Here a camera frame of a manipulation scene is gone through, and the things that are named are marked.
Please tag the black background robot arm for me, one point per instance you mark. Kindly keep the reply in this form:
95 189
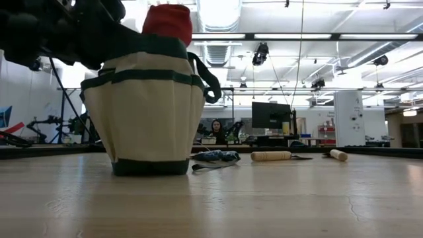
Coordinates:
237 127
49 119

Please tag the white pillar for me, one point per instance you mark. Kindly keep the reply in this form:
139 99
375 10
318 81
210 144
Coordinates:
348 119

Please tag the black table edge frame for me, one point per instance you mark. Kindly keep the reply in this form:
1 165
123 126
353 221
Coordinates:
380 152

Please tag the black hanging camera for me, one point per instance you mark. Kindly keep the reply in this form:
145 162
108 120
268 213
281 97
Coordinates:
243 86
34 66
318 84
379 86
260 54
381 60

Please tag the person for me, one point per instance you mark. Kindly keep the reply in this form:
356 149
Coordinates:
216 132

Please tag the black computer monitor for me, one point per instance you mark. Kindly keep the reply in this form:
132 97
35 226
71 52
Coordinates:
271 115

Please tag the blue and red panel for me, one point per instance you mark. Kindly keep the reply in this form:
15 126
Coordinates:
5 115

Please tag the beige gardening bag green trim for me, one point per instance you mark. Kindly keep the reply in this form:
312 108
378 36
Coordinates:
148 125

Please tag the black overhead light beam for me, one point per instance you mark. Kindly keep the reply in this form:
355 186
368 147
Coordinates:
335 36

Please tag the red fabric glove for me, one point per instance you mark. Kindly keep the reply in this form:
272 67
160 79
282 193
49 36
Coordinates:
168 20

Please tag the silver ventilation duct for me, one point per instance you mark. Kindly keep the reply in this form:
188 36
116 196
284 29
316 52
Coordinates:
219 16

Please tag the air vent grille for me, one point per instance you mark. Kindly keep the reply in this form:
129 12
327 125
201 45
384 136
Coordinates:
217 54

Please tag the yellow container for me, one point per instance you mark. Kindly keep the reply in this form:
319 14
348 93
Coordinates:
286 128

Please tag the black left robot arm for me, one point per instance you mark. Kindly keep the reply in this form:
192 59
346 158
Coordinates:
20 36

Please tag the glowing wall light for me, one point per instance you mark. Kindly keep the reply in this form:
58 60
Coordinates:
409 112

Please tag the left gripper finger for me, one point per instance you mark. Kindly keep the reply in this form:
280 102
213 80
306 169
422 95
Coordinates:
105 46

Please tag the red shelf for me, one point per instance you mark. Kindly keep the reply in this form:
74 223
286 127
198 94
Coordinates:
326 134

